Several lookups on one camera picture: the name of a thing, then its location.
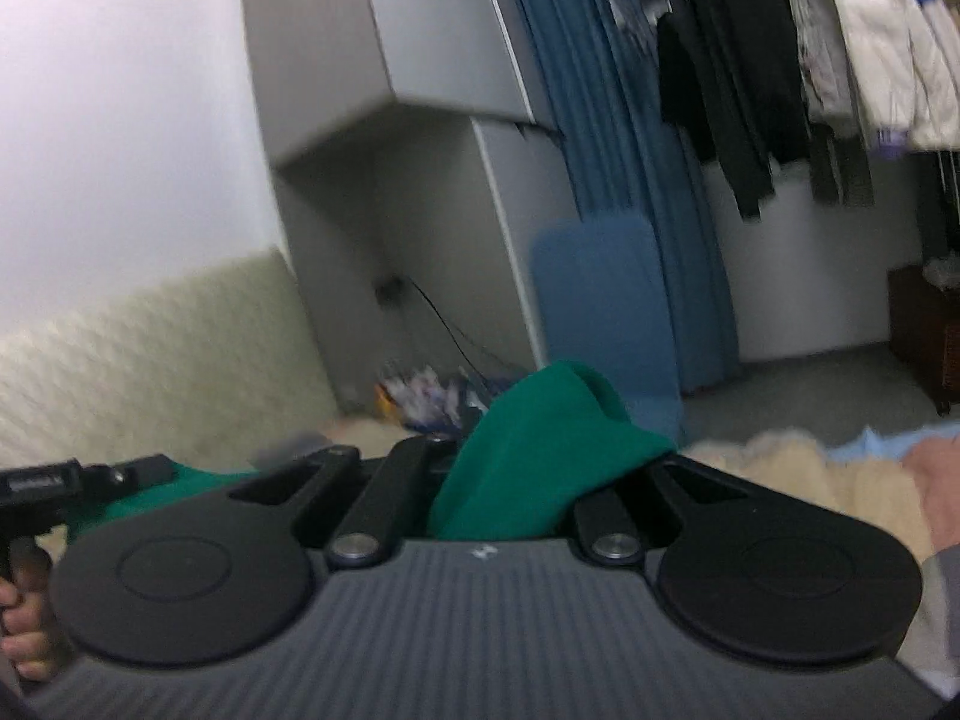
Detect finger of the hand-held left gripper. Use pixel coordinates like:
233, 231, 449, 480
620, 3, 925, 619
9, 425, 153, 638
79, 454, 175, 503

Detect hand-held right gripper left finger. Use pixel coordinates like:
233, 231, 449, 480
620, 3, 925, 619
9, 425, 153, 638
227, 433, 460, 567

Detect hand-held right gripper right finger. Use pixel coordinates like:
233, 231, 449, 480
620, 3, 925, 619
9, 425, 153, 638
572, 457, 751, 565

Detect green sweater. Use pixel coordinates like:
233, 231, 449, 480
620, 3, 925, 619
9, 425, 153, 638
64, 361, 680, 541

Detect person's left hand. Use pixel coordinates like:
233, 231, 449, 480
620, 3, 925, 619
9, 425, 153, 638
0, 544, 72, 683

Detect colourful packets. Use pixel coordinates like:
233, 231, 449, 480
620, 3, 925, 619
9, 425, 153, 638
375, 366, 490, 436

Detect quilted beige headboard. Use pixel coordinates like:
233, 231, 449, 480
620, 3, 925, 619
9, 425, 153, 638
0, 246, 340, 467

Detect cream fluffy blanket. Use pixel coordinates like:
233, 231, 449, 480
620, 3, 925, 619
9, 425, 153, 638
679, 429, 935, 567

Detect blue folded mattress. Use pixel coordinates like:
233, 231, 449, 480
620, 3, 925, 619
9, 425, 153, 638
530, 217, 683, 436

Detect patchwork blanket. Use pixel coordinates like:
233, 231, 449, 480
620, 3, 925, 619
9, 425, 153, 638
825, 426, 960, 698

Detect dark wooden side table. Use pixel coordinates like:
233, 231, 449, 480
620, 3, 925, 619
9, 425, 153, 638
887, 262, 960, 417

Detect grey ribbed hanging garment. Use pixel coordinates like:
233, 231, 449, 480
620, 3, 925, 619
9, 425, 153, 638
806, 120, 875, 207

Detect blue curtain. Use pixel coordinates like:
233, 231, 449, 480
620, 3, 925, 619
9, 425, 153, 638
495, 0, 743, 395

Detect black hanging jacket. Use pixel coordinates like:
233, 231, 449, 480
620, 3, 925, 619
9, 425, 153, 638
656, 0, 815, 222

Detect grey wardrobe cabinet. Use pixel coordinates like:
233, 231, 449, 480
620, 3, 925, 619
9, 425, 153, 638
238, 0, 575, 421

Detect white hanging jacket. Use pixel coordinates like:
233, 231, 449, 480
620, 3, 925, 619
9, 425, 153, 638
780, 0, 960, 155

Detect black charger cable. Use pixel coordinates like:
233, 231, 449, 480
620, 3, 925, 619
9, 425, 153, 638
403, 277, 530, 391

